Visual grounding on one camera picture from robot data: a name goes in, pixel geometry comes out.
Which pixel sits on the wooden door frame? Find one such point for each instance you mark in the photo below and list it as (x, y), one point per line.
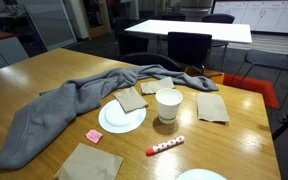
(99, 30)

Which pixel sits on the gray cabinet red top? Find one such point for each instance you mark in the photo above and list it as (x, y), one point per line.
(7, 50)

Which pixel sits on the brown paper napkin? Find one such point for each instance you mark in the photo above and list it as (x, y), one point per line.
(130, 99)
(89, 163)
(211, 107)
(155, 86)

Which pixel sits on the glass partition panel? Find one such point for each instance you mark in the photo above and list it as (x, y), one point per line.
(50, 23)

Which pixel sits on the white round plate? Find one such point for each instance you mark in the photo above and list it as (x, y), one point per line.
(120, 123)
(200, 175)

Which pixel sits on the pink paper packet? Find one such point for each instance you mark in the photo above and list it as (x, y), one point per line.
(94, 136)

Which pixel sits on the orange wooden box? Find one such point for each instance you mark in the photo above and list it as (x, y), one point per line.
(214, 76)

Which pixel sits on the white table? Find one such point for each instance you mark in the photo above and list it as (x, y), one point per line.
(197, 30)

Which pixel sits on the gray sweater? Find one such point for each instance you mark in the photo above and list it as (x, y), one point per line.
(44, 120)

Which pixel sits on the white red-dotted marker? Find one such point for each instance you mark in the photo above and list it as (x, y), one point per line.
(165, 145)

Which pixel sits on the white cabinets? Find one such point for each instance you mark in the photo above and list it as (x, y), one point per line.
(267, 15)

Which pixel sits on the white paper cup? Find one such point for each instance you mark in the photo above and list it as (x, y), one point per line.
(168, 106)

